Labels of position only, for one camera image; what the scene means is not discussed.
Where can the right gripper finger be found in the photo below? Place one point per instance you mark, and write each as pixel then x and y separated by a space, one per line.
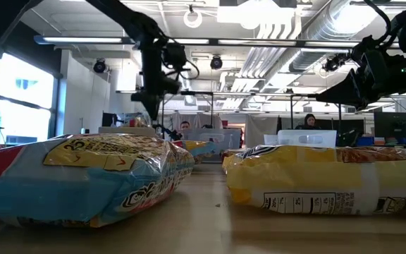
pixel 349 92

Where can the large black monitor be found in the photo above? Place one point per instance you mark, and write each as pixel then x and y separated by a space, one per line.
pixel 395 125

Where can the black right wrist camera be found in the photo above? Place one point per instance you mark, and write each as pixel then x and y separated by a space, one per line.
pixel 368 49

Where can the blue Maruchan ramen packet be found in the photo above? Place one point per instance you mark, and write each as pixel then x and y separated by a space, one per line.
pixel 83 190
pixel 197 148

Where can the white plastic bin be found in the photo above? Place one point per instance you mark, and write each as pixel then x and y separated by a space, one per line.
pixel 125 130

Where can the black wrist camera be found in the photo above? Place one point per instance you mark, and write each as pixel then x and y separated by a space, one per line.
pixel 175 56
pixel 368 49

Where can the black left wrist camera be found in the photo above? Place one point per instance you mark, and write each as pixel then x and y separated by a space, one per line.
pixel 175 56

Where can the white ceiling unit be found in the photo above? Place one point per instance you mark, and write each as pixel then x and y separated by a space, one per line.
pixel 256 14

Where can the clear plastic bin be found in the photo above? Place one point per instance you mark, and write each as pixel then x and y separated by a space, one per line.
pixel 307 138

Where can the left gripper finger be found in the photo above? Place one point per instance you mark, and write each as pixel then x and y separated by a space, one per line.
pixel 146 98
pixel 157 100

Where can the grey plastic bin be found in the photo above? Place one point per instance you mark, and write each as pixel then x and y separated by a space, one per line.
pixel 227 141

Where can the small black tripod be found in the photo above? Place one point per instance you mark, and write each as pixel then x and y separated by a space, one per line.
pixel 167 132

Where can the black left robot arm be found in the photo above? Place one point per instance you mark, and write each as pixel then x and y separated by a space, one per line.
pixel 125 16

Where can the small black monitor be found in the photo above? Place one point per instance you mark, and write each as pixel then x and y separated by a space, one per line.
pixel 109 120

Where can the large window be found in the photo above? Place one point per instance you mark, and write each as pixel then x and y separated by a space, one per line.
pixel 23 106

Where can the black background rig frame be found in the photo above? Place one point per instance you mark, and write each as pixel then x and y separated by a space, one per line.
pixel 315 96
pixel 187 93

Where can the silver ceiling duct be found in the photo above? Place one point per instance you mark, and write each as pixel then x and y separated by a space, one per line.
pixel 330 31

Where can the black ceiling lamp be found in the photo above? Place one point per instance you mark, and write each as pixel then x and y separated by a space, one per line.
pixel 216 62
pixel 332 64
pixel 99 66

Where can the person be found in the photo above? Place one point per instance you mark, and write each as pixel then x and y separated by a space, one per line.
pixel 309 121
pixel 185 126

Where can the long LED light bar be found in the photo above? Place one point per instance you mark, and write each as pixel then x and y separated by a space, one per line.
pixel 83 40

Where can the yellow Maruchan ramen packet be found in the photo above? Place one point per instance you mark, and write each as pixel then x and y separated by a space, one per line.
pixel 312 176

